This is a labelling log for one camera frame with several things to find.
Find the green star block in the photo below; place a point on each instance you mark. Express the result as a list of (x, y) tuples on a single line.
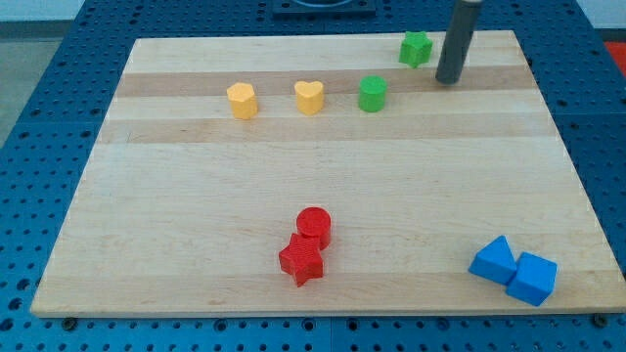
[(415, 49)]

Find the red star block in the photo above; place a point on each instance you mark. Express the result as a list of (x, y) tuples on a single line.
[(302, 259)]

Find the wooden board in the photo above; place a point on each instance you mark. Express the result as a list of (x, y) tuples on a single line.
[(182, 209)]

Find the red cylinder block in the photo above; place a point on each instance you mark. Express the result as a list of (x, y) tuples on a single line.
[(315, 222)]

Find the yellow heart block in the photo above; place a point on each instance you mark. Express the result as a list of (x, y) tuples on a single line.
[(310, 96)]

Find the yellow hexagon block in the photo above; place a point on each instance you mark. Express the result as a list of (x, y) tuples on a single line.
[(242, 99)]

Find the green cylinder block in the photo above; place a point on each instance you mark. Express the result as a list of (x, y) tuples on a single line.
[(372, 91)]

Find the blue triangle block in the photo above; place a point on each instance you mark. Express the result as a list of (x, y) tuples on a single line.
[(495, 262)]

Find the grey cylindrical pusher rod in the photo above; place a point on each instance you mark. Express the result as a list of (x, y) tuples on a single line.
[(457, 41)]

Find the blue cube block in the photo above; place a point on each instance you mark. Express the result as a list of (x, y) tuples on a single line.
[(534, 280)]

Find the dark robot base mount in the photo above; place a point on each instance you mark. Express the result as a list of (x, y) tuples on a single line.
[(284, 8)]

